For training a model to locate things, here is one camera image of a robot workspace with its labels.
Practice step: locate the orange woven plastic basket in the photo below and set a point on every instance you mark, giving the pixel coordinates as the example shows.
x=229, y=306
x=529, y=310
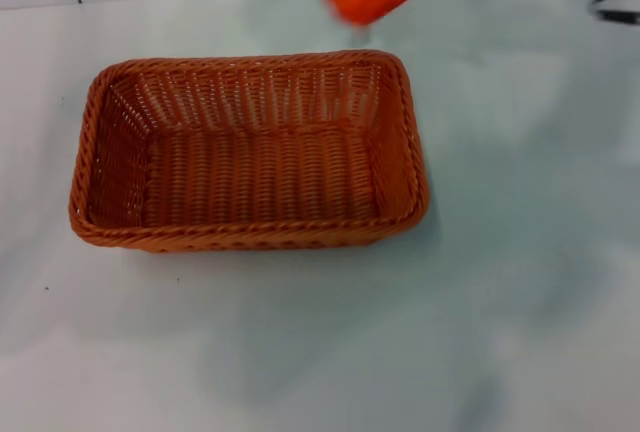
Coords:
x=260, y=172

